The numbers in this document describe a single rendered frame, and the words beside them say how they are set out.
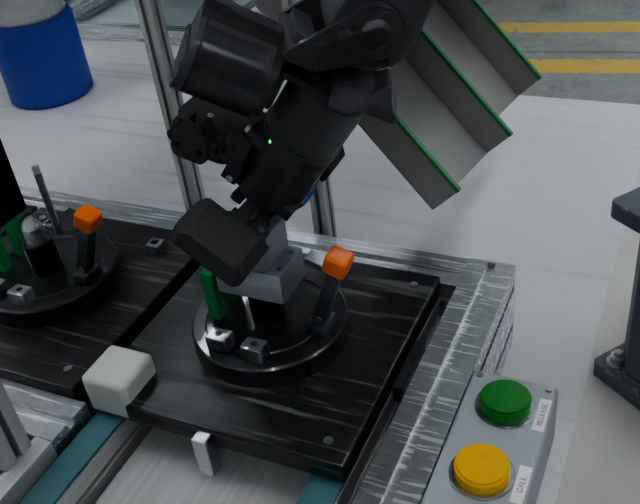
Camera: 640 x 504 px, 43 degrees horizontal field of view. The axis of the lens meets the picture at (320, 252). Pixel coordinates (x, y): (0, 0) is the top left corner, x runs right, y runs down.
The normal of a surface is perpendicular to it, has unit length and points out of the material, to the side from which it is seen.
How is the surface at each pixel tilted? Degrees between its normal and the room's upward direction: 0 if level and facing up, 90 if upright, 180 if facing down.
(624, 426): 0
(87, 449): 0
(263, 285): 90
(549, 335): 0
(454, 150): 45
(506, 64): 90
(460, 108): 90
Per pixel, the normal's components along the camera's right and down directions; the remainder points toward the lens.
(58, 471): -0.11, -0.81
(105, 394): -0.41, 0.57
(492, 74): 0.50, -0.40
